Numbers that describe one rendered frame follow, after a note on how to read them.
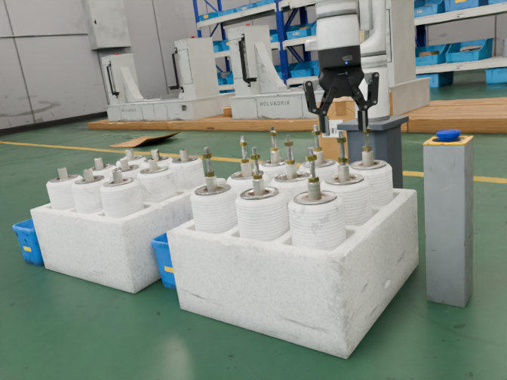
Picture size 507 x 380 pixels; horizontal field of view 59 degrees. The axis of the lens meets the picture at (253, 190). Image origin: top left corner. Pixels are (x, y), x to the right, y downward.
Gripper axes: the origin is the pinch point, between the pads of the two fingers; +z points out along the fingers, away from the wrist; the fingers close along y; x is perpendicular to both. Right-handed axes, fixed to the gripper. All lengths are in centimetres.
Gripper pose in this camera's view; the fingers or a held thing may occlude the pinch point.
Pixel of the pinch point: (343, 126)
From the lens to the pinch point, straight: 86.8
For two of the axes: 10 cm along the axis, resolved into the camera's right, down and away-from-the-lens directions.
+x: -1.2, -2.5, 9.6
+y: 9.8, -1.5, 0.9
